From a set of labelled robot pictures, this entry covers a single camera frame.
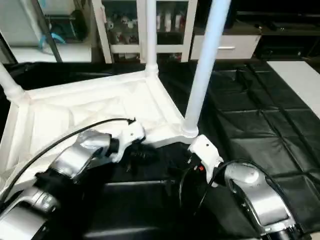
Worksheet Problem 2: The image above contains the white glass door cabinet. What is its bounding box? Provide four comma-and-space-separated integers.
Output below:
92, 0, 199, 64

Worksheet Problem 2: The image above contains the black low shelf unit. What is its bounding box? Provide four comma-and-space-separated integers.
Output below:
220, 0, 320, 60

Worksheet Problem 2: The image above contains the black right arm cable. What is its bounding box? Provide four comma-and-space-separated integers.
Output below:
177, 159, 274, 212

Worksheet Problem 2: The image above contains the black work mat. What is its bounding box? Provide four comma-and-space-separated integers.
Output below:
0, 59, 320, 240

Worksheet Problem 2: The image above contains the white plastic table leg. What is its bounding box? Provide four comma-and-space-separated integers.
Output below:
144, 0, 160, 77
180, 0, 232, 139
0, 62, 26, 103

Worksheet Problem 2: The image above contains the white plastic table top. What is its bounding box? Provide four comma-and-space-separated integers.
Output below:
0, 70, 200, 197

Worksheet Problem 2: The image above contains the white drawer unit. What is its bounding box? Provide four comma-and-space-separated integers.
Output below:
190, 34, 262, 61

